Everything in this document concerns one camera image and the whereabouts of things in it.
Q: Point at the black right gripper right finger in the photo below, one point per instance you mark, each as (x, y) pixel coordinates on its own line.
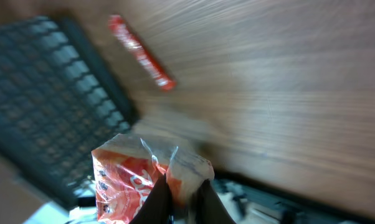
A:
(209, 208)

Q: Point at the red Nescafe coffee stick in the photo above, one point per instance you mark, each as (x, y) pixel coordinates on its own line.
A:
(133, 44)

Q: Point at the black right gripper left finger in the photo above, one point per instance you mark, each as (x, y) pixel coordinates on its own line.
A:
(157, 207)

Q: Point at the grey plastic shopping basket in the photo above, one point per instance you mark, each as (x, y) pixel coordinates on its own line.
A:
(58, 102)

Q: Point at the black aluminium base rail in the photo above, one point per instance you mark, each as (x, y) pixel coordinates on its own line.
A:
(259, 204)

